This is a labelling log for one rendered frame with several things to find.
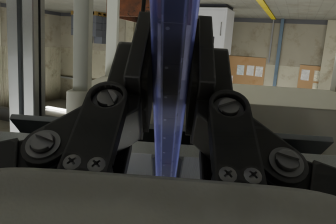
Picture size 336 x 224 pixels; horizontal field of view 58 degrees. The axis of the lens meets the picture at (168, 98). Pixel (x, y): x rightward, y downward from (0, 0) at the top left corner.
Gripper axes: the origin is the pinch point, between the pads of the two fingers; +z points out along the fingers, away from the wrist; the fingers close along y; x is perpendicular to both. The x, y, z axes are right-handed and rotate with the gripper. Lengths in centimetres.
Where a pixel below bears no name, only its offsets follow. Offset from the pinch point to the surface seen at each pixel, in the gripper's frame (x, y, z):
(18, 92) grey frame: -25.7, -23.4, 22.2
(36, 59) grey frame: -22.0, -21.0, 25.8
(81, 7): -22, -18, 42
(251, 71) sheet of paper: -584, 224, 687
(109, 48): -45, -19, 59
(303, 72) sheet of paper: -544, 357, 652
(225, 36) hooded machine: -364, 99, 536
